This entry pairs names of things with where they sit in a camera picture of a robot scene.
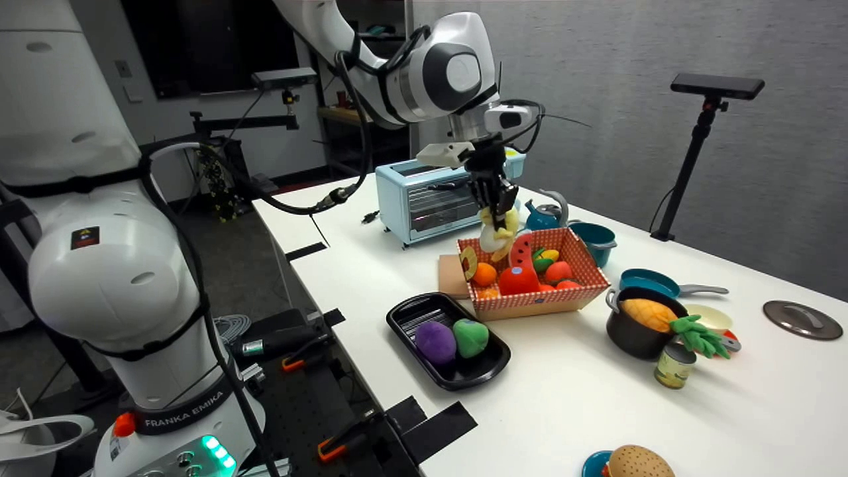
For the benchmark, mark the lemon slice toy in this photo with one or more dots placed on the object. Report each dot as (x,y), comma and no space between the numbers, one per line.
(468,262)

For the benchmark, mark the black plastic tray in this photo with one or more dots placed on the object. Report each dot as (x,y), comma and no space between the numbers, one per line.
(464,373)

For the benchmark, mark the watermelon slice plushy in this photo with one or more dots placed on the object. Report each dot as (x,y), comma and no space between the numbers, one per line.
(524,250)

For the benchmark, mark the camera on black stand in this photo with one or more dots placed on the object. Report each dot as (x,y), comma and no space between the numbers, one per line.
(716,96)

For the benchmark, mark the orange clamp on breadboard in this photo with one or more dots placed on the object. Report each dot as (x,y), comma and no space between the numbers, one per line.
(304,360)

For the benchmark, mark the teal kettle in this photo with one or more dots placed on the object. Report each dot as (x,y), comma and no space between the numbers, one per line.
(553,214)

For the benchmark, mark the teal bowl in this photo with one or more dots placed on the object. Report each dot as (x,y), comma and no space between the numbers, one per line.
(597,239)

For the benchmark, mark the orange plush fruit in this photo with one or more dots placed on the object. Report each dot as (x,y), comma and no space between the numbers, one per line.
(486,275)

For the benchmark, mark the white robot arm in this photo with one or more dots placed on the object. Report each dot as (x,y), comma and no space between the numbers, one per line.
(443,71)

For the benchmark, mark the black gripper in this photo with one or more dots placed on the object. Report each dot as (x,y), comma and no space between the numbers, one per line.
(486,160)

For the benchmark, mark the black cooking pot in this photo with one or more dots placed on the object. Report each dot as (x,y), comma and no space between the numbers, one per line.
(634,339)

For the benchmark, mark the colourful stacking ring toy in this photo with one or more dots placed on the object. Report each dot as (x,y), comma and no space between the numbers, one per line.
(716,323)

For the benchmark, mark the burger plushy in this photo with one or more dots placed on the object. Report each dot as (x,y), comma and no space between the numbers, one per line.
(637,463)

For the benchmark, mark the purple plush ball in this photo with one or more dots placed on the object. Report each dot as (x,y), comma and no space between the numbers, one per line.
(437,344)

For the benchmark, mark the green plush fruit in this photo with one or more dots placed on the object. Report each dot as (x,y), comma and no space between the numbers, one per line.
(470,339)

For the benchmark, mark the orange checkered cardboard box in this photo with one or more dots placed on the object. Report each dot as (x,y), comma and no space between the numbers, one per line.
(553,244)

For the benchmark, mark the grey round lid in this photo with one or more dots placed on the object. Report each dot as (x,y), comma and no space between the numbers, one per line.
(801,323)

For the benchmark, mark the carrot plushy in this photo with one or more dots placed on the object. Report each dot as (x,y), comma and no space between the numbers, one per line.
(560,276)

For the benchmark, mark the blue frying pan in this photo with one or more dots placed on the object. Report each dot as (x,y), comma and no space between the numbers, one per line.
(663,286)

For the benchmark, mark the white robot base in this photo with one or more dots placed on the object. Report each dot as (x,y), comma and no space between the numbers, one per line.
(111,271)

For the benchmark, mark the yellow banana plushy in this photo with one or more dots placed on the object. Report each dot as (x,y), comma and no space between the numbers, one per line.
(497,238)

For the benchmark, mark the small tin can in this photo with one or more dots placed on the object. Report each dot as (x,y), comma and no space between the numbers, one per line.
(675,366)

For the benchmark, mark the light blue toaster oven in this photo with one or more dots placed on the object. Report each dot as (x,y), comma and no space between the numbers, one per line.
(423,201)

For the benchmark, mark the black mounting bracket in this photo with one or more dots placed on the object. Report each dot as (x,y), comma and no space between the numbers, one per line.
(425,435)
(327,320)

